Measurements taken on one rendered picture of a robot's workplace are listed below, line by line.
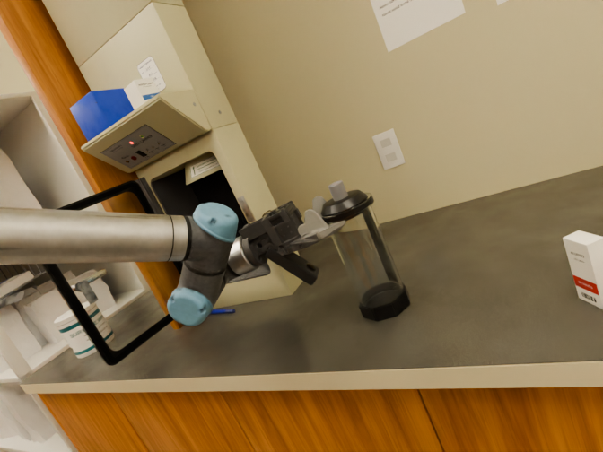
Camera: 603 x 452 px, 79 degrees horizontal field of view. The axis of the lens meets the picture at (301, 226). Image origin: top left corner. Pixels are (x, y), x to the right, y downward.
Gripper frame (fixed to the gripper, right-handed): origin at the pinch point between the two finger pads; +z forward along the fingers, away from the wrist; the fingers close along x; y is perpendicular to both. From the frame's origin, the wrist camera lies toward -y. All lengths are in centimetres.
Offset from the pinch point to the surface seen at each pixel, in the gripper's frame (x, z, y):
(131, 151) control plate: 18, -44, 35
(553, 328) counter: -17.8, 22.1, -22.2
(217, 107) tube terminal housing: 24.5, -20.5, 33.7
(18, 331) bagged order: 45, -160, 5
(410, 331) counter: -10.3, 2.9, -20.4
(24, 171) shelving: 101, -165, 74
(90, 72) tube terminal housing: 26, -47, 59
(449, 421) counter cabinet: -16.8, 2.9, -34.0
